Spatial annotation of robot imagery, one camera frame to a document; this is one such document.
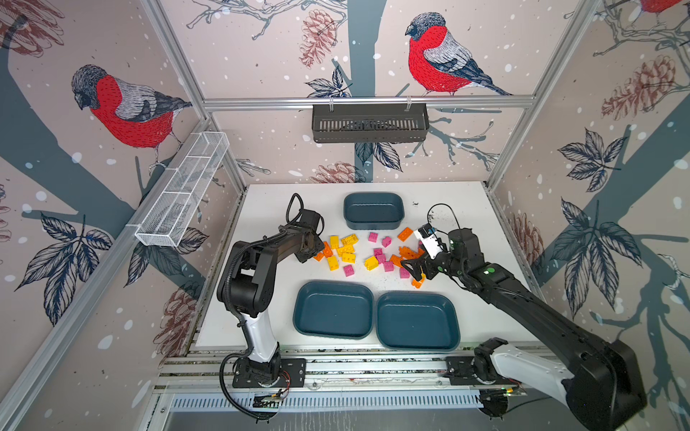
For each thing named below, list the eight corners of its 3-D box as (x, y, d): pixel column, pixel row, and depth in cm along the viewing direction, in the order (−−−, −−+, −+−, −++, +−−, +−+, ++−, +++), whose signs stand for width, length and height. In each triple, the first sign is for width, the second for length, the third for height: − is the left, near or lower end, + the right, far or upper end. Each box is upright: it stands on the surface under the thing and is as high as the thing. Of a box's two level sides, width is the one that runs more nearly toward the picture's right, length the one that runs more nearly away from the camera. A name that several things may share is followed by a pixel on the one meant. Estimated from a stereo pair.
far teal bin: (343, 231, 108) (343, 222, 103) (344, 196, 120) (344, 188, 116) (405, 230, 108) (408, 222, 103) (400, 196, 120) (402, 187, 115)
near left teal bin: (293, 341, 82) (289, 335, 77) (301, 284, 94) (298, 276, 89) (373, 341, 82) (374, 334, 77) (370, 284, 94) (371, 275, 89)
